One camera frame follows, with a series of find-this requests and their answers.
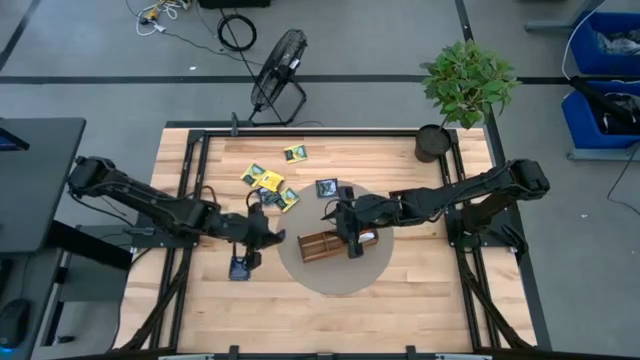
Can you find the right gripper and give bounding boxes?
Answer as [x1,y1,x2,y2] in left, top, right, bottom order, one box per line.
[321,186,404,260]

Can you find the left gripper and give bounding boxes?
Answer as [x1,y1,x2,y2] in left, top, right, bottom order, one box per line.
[219,203,287,271]

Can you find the black desk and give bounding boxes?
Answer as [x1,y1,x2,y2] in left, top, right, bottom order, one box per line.
[0,116,88,256]

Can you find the laptop with blue screen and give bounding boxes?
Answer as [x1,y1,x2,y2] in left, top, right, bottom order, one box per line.
[0,126,31,153]

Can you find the round grey mat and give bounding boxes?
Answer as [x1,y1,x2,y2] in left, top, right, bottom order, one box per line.
[274,180,396,297]

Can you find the blue storage bin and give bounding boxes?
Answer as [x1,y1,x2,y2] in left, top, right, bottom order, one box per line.
[569,10,640,77]
[560,79,640,151]

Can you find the black computer mouse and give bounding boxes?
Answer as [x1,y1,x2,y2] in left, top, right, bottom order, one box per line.
[0,298,32,351]

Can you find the blackcurrant tea packet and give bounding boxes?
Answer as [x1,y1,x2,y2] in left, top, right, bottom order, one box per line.
[255,186,281,206]
[315,178,340,199]
[228,255,251,282]

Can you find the black aluminium table frame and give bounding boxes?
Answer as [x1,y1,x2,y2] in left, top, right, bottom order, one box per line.
[113,119,554,360]

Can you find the potted green plant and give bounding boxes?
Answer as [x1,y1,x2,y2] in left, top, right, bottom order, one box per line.
[413,40,520,166]

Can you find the lemon lime tea packet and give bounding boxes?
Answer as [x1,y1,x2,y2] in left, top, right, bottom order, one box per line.
[273,186,302,213]
[257,169,286,193]
[283,143,309,165]
[239,162,267,189]

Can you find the wooden tea organizer box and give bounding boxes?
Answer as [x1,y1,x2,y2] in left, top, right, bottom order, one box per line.
[296,227,380,264]

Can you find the black floor fan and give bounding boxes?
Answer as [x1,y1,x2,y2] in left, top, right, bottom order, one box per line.
[248,28,309,128]

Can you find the white yellow cable bundle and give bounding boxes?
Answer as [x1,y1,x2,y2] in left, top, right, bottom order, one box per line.
[124,0,194,37]

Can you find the coiled black cable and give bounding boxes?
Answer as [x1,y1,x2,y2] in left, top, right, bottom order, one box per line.
[216,12,259,53]

